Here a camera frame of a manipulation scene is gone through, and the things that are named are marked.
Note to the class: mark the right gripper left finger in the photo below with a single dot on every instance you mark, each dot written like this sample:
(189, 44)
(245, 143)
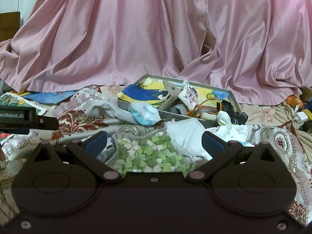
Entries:
(96, 154)

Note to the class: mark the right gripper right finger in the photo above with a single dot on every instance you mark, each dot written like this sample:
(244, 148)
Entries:
(221, 152)

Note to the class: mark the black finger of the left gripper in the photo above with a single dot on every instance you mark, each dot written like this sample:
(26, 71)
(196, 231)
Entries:
(26, 117)

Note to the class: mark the white cloth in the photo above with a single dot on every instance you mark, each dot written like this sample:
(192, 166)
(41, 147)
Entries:
(187, 134)

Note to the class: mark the white blue sock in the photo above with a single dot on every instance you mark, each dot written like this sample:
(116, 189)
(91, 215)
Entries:
(227, 131)

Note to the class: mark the black crumpled sock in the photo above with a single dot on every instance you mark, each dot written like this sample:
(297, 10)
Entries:
(237, 118)

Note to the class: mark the blue painted paper sheet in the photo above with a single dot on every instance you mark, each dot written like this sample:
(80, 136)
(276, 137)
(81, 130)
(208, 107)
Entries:
(48, 97)

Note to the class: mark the glass bowl of paper hearts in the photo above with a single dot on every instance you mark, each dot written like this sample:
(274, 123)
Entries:
(154, 153)

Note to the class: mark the white patterned fabric pouch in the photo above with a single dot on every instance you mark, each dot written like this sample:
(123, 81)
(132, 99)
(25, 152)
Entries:
(189, 95)

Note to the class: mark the grey cardboard tray box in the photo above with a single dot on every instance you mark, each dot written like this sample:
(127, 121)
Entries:
(179, 99)

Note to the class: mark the blue surgical face mask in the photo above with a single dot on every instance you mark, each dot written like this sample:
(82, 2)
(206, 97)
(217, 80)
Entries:
(144, 113)

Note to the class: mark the grey beige cloth piece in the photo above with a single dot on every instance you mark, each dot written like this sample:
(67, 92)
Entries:
(171, 97)

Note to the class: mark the white charger adapter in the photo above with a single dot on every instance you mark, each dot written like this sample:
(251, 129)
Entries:
(301, 117)

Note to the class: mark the orange plush toy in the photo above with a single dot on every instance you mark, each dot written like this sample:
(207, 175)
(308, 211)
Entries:
(294, 101)

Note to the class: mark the pink satin curtain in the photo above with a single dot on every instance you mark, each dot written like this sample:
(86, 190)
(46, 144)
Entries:
(260, 50)

